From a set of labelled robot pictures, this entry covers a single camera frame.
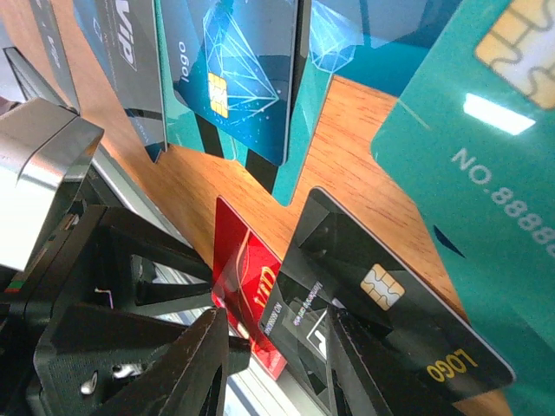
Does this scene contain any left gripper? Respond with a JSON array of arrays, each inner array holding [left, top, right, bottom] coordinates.
[[1, 205, 250, 415]]

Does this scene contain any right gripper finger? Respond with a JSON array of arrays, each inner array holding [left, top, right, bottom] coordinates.
[[326, 305, 455, 415]]

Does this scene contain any red card bottom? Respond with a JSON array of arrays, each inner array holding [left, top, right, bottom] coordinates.
[[212, 197, 287, 380]]

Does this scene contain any teal VIP card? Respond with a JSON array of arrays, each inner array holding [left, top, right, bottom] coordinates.
[[370, 1, 554, 415]]

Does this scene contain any blue diamond logo card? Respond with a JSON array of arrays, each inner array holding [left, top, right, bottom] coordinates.
[[160, 1, 299, 166]]

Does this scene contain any black VIP card left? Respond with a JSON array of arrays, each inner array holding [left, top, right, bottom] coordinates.
[[95, 1, 167, 161]]

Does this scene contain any black card lone left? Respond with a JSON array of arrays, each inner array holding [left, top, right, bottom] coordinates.
[[29, 0, 81, 114]]

